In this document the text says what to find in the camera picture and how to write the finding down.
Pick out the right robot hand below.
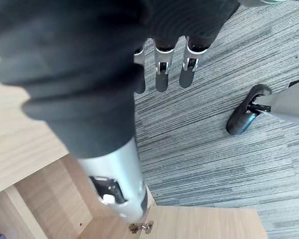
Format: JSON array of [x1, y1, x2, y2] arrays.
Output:
[[0, 0, 241, 223]]

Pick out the light wooden office cabinet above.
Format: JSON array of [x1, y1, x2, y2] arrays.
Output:
[[0, 47, 157, 239]]

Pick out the metal cabinet door hinge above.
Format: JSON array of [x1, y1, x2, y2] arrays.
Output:
[[128, 220, 154, 234]]

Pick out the light wooden cabinet door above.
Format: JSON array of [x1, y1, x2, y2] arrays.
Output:
[[78, 204, 269, 239]]

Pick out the dark robot foot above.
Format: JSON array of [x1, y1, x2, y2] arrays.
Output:
[[225, 84, 272, 136]]

